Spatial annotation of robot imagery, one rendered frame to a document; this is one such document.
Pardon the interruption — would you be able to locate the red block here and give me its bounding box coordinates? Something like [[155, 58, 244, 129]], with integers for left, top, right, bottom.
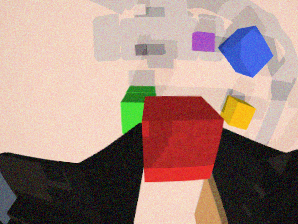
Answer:
[[141, 96, 223, 183]]

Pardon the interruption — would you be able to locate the small purple block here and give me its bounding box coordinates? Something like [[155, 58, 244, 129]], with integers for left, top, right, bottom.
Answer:
[[192, 31, 216, 52]]

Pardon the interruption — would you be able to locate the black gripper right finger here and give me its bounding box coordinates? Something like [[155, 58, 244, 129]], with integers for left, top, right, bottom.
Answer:
[[212, 128, 298, 224]]

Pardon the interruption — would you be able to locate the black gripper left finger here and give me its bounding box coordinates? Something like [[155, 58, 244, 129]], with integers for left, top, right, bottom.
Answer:
[[0, 123, 145, 224]]

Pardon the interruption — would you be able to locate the green block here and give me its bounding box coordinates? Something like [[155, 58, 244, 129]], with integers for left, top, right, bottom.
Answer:
[[126, 85, 156, 93], [121, 93, 156, 133]]

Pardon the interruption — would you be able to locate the blue block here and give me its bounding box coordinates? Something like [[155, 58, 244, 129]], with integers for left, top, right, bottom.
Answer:
[[218, 26, 273, 77]]

